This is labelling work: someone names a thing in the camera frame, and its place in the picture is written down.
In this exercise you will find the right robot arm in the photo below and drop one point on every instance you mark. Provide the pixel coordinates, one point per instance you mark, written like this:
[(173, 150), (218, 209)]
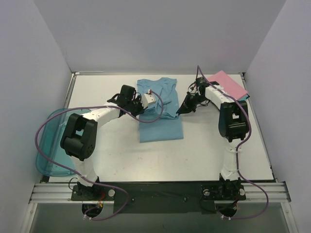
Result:
[(232, 124)]

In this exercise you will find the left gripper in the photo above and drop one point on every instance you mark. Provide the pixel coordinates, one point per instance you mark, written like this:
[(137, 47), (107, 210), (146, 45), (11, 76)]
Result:
[(137, 107)]

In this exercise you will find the light blue t shirt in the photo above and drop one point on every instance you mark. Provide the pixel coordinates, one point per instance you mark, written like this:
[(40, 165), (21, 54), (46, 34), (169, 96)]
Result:
[(161, 120)]

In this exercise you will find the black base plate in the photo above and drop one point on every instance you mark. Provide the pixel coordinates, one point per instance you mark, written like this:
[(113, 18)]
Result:
[(164, 197)]

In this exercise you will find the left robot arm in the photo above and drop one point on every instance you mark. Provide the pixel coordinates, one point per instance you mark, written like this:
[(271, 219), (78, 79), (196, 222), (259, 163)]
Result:
[(79, 137)]

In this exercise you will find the folded pink t shirt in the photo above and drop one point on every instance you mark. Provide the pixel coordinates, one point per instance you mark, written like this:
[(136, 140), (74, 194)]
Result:
[(231, 87)]

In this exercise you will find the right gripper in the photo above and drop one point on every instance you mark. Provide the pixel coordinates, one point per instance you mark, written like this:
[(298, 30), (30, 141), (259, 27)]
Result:
[(192, 101)]

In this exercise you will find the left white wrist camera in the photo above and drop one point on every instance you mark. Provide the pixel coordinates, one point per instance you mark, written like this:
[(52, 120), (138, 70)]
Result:
[(148, 99)]

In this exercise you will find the aluminium frame rail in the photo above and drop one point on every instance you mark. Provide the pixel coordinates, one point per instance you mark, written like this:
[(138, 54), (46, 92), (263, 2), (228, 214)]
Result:
[(60, 193)]

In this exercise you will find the folded teal t shirt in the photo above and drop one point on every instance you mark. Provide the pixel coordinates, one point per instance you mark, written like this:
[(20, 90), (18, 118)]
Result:
[(244, 98)]

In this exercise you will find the teal plastic bin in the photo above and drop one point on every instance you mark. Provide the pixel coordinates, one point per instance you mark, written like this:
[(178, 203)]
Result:
[(50, 146)]

